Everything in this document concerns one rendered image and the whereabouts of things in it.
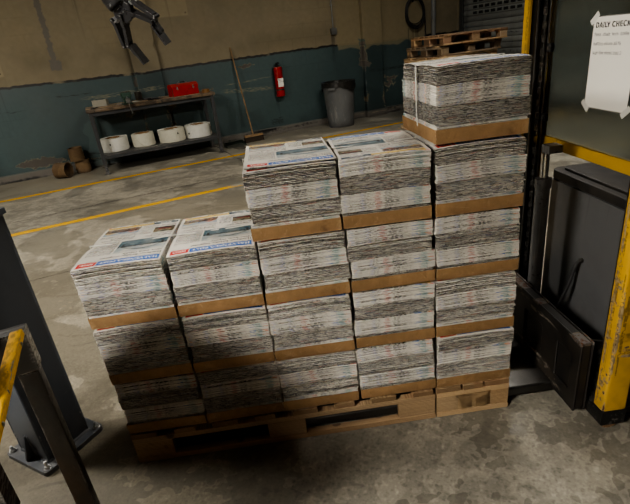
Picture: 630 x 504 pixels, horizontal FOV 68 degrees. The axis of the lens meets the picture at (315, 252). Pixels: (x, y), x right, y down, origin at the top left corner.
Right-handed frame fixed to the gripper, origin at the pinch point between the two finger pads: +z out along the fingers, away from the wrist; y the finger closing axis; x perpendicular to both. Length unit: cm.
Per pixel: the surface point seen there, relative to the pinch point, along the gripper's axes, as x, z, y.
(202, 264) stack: -47, 58, 3
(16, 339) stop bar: -95, 35, -4
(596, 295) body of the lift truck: 20, 163, 89
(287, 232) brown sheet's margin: -32, 65, 27
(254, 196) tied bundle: -31, 50, 25
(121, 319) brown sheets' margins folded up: -65, 58, -25
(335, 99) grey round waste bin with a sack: 586, 178, -288
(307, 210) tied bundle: -26, 63, 35
